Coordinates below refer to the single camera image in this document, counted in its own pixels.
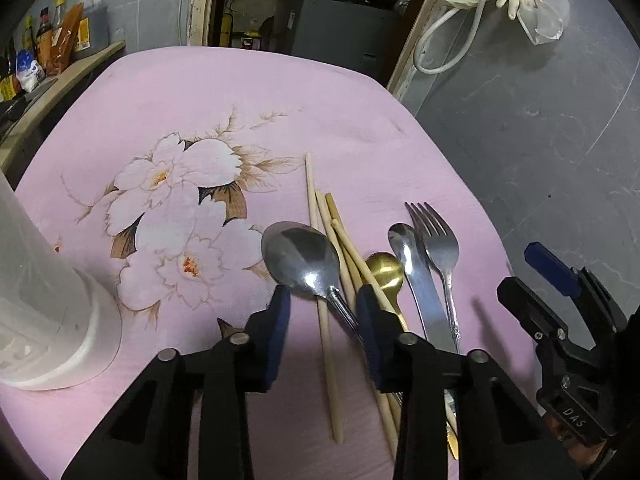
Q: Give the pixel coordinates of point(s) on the large steel spoon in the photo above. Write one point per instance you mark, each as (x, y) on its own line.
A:
(300, 260)

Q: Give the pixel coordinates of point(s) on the person's right hand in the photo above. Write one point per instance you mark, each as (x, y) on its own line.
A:
(559, 425)

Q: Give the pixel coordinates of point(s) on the row of dark sauce bottles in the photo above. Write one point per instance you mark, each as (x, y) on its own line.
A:
(7, 80)

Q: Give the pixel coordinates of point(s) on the beige kitchen countertop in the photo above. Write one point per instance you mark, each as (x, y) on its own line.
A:
(80, 62)

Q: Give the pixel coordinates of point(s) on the white plastic utensil container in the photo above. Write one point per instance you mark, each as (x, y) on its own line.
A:
(50, 310)

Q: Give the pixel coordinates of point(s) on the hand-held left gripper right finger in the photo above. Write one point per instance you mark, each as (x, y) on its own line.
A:
(370, 320)

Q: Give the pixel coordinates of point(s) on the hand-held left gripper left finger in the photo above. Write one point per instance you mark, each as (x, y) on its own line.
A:
(280, 330)

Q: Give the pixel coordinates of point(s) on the light wooden chopstick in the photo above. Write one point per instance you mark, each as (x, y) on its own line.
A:
(320, 205)
(372, 280)
(325, 340)
(336, 212)

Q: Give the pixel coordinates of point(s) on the dark grey cabinet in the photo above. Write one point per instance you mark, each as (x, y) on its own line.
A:
(325, 25)

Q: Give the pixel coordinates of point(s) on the white and blue bag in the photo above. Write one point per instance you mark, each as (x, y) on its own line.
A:
(27, 70)

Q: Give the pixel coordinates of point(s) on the steel fork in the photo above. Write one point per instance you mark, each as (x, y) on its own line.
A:
(442, 250)

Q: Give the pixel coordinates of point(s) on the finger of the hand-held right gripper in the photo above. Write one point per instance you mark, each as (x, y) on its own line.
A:
(530, 310)
(552, 267)

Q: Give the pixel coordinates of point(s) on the orange oil jug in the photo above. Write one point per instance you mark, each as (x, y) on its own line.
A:
(67, 35)

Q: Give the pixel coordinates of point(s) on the clear plastic bag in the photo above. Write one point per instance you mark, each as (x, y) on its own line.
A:
(547, 17)

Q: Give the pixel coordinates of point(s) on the pale wooden door frame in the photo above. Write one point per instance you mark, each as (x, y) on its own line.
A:
(200, 10)

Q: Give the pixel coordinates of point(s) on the dark jug with white cap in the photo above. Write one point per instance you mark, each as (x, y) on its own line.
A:
(95, 25)

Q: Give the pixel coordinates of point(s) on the gold spoon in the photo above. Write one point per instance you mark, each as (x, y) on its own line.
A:
(384, 270)

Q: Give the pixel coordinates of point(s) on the steel table knife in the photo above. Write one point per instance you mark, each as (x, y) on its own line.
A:
(425, 300)

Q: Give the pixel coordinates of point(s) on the pink floral cloth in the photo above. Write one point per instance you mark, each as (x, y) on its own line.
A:
(300, 110)

